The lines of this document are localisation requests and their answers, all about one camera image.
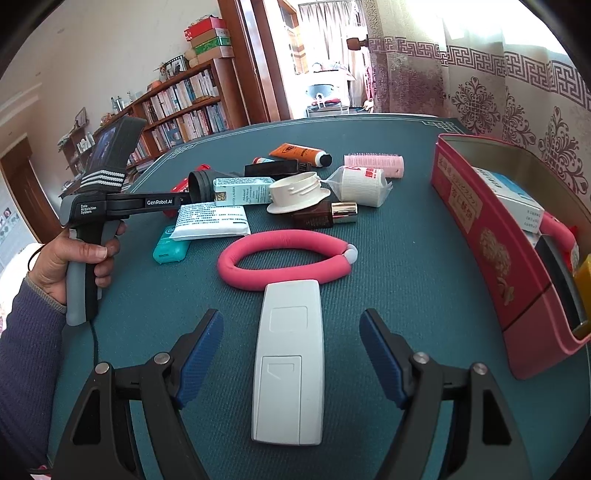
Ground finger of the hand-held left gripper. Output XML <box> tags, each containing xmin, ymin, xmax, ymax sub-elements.
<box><xmin>106</xmin><ymin>191</ymin><xmax>195</xmax><ymax>218</ymax></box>

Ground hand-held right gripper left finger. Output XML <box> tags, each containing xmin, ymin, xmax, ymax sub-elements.
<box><xmin>54</xmin><ymin>308</ymin><xmax>225</xmax><ymax>480</ymax></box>

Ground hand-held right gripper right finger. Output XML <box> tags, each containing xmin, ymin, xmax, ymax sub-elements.
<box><xmin>359</xmin><ymin>308</ymin><xmax>534</xmax><ymax>480</ymax></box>

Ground teal floss case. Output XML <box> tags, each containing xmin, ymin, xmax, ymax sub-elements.
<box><xmin>152</xmin><ymin>225</ymin><xmax>191</xmax><ymax>265</ymax></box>

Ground black plastic cup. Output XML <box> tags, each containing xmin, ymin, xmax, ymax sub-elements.
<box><xmin>187</xmin><ymin>170</ymin><xmax>232</xmax><ymax>204</ymax></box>

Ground white tissue packet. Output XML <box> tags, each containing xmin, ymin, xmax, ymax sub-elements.
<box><xmin>168</xmin><ymin>203</ymin><xmax>252</xmax><ymax>241</ymax></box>

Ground white remote control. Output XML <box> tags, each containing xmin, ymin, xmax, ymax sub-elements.
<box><xmin>250</xmin><ymin>279</ymin><xmax>324</xmax><ymax>446</ymax></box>

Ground teal cosmetic box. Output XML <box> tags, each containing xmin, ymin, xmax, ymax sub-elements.
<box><xmin>212</xmin><ymin>176</ymin><xmax>276</xmax><ymax>206</ymax></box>

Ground red tin container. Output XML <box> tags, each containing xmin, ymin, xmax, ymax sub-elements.
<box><xmin>431</xmin><ymin>134</ymin><xmax>591</xmax><ymax>380</ymax></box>

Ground black brush case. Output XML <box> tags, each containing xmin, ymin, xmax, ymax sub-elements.
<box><xmin>244</xmin><ymin>158</ymin><xmax>311</xmax><ymax>182</ymax></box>

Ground white plastic lid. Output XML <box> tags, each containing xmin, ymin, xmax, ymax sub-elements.
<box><xmin>266</xmin><ymin>172</ymin><xmax>331</xmax><ymax>215</ymax></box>

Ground brown glass bottle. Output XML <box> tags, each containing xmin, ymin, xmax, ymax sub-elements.
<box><xmin>291</xmin><ymin>200</ymin><xmax>359</xmax><ymax>230</ymax></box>

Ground orange tube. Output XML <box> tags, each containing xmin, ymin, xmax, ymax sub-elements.
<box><xmin>269</xmin><ymin>142</ymin><xmax>333</xmax><ymax>168</ymax></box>

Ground bagged white bandage roll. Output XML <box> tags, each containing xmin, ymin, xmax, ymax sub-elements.
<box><xmin>325</xmin><ymin>165</ymin><xmax>393</xmax><ymax>208</ymax></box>

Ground pink hair roller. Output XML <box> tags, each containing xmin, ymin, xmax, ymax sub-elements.
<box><xmin>344</xmin><ymin>154</ymin><xmax>405</xmax><ymax>178</ymax></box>

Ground blue white medicine box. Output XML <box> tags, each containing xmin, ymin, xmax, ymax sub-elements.
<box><xmin>473</xmin><ymin>167</ymin><xmax>546</xmax><ymax>232</ymax></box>

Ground yellow tape roll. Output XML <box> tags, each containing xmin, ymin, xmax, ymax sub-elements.
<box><xmin>573</xmin><ymin>251</ymin><xmax>591</xmax><ymax>337</ymax></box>

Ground red snack packet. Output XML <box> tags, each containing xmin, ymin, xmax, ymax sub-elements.
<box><xmin>567</xmin><ymin>224</ymin><xmax>581</xmax><ymax>273</ymax></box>

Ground person's left forearm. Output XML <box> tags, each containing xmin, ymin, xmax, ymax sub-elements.
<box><xmin>0</xmin><ymin>272</ymin><xmax>70</xmax><ymax>476</ymax></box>

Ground person's left hand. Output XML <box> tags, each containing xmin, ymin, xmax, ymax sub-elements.
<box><xmin>25</xmin><ymin>222</ymin><xmax>128</xmax><ymax>308</ymax></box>

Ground rows of shelved books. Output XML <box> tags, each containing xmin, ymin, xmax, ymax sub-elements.
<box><xmin>129</xmin><ymin>69</ymin><xmax>232</xmax><ymax>162</ymax></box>

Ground green table mat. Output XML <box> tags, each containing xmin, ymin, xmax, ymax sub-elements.
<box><xmin>46</xmin><ymin>113</ymin><xmax>591</xmax><ymax>480</ymax></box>

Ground wooden bookshelf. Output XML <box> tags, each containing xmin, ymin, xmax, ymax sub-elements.
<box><xmin>58</xmin><ymin>58</ymin><xmax>250</xmax><ymax>185</ymax></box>

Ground green patterned box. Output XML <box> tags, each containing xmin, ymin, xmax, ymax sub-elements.
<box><xmin>191</xmin><ymin>37</ymin><xmax>234</xmax><ymax>56</ymax></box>

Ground red cardboard box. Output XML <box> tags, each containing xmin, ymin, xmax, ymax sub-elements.
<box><xmin>184</xmin><ymin>17</ymin><xmax>227</xmax><ymax>42</ymax></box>

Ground metal rack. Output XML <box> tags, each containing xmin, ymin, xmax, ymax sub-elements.
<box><xmin>307</xmin><ymin>99</ymin><xmax>352</xmax><ymax>118</ymax></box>

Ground grey cooking pot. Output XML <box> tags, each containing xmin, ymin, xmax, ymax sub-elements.
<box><xmin>307</xmin><ymin>83</ymin><xmax>345</xmax><ymax>100</ymax></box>

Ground patterned cream curtain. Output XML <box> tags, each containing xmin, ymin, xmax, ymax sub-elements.
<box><xmin>360</xmin><ymin>0</ymin><xmax>591</xmax><ymax>195</ymax></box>

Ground wooden door frame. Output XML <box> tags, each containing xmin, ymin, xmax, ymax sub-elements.
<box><xmin>217</xmin><ymin>0</ymin><xmax>301</xmax><ymax>125</ymax></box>

